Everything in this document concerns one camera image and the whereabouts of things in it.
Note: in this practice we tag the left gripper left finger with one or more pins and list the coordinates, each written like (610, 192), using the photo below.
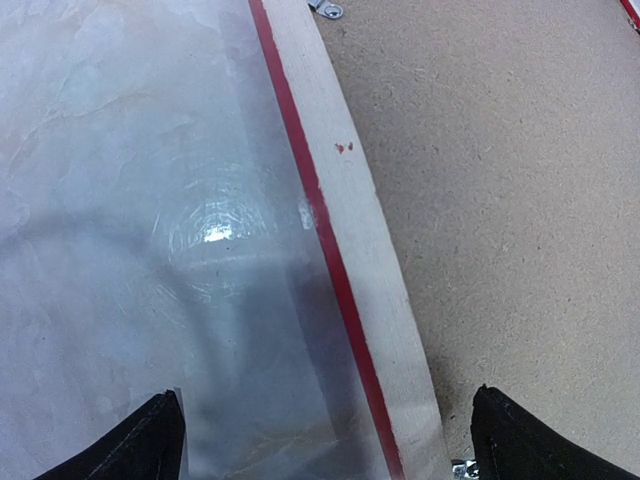
(148, 444)

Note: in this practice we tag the red wooden picture frame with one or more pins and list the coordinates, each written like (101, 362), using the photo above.
(364, 268)

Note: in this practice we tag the brown backing board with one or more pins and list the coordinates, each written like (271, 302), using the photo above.
(503, 140)

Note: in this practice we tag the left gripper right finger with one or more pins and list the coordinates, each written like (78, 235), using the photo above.
(511, 443)

